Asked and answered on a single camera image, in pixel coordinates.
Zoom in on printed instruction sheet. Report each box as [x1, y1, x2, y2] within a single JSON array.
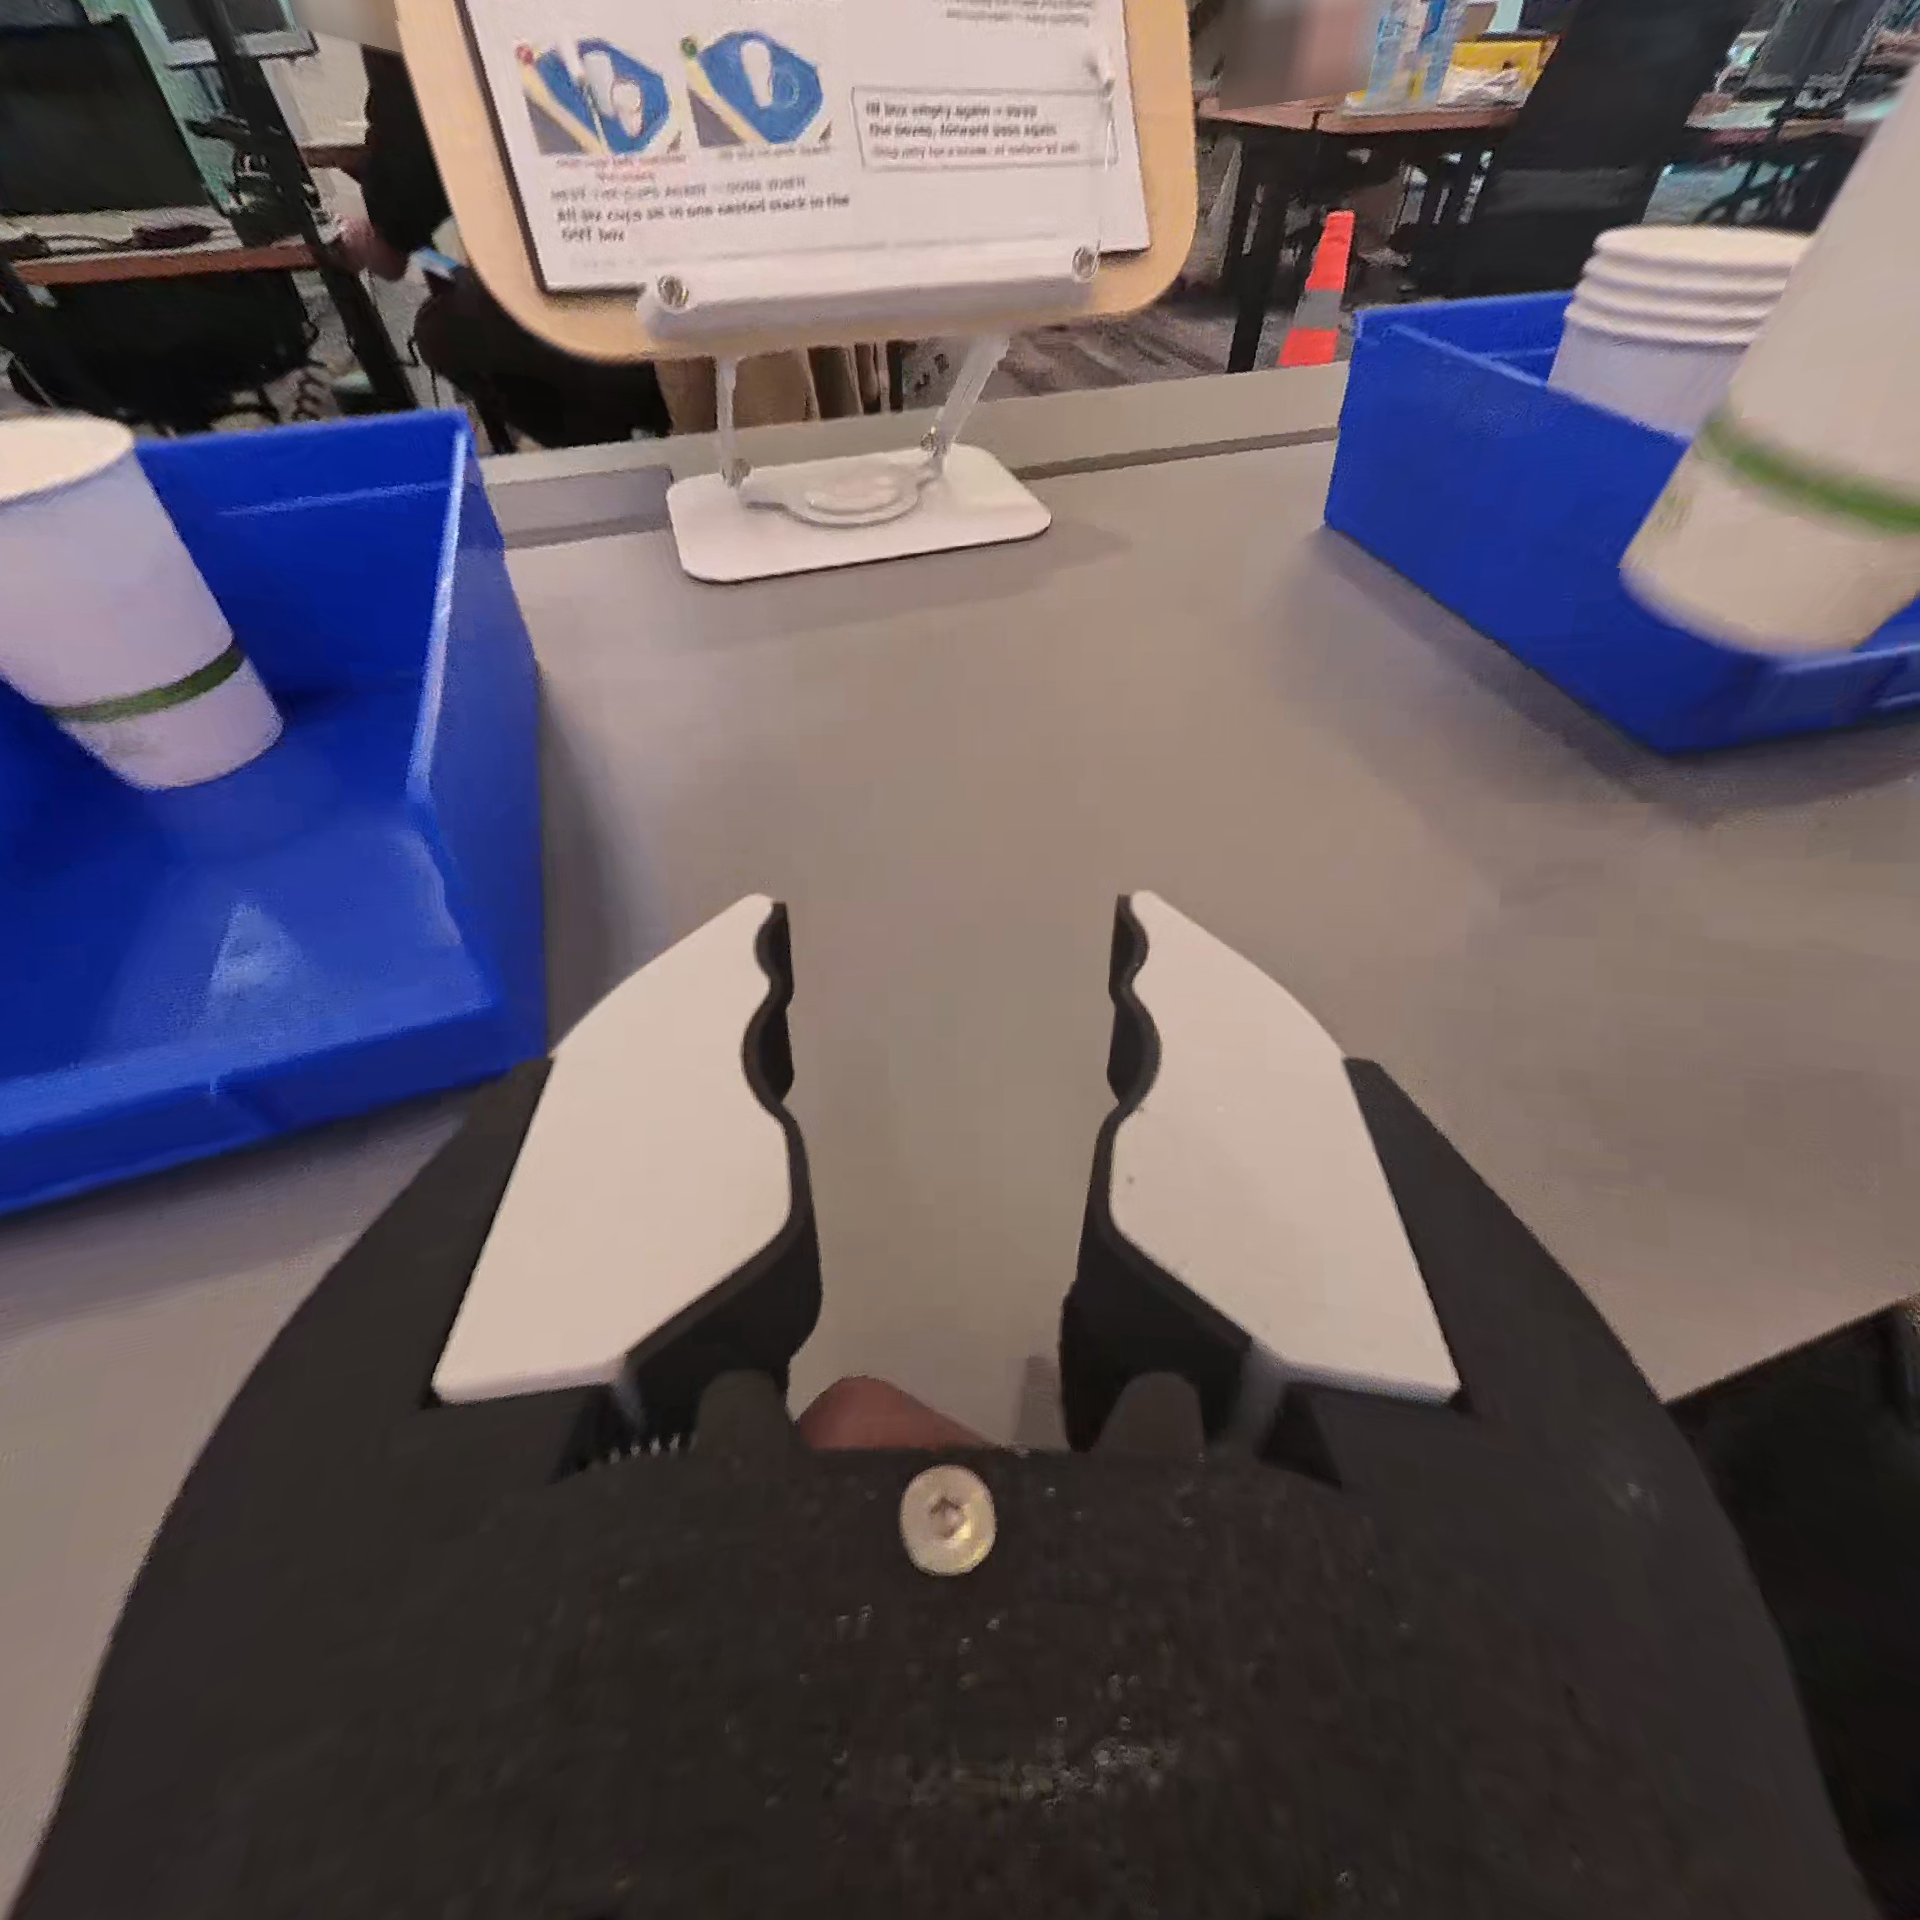
[[458, 0, 1154, 295]]

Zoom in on large black office chair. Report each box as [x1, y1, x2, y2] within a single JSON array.
[[1410, 0, 1758, 301]]

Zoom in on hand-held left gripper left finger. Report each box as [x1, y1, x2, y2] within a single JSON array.
[[430, 892, 824, 1469]]

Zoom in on wooden office desk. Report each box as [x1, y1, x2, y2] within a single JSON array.
[[1196, 89, 1531, 376]]

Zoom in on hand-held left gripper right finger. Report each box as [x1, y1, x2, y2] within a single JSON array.
[[1055, 890, 1463, 1455]]

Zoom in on instruction sheet on tablet stand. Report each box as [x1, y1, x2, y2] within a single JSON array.
[[394, 0, 1198, 587]]

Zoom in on dark wooden desk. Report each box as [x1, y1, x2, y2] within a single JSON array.
[[0, 211, 367, 423]]

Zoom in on orange traffic cone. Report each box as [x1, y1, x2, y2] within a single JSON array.
[[1278, 211, 1359, 369]]

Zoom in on cluster of white cups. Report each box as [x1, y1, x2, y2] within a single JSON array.
[[1546, 225, 1808, 436]]

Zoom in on blue plastic bin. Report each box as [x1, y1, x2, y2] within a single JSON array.
[[0, 407, 549, 1216], [1324, 292, 1920, 757]]

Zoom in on beige hanging coat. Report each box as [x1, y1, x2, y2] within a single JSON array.
[[660, 344, 902, 436]]

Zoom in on white paper cup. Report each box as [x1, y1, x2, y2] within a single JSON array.
[[1621, 105, 1920, 656], [0, 416, 288, 793]]

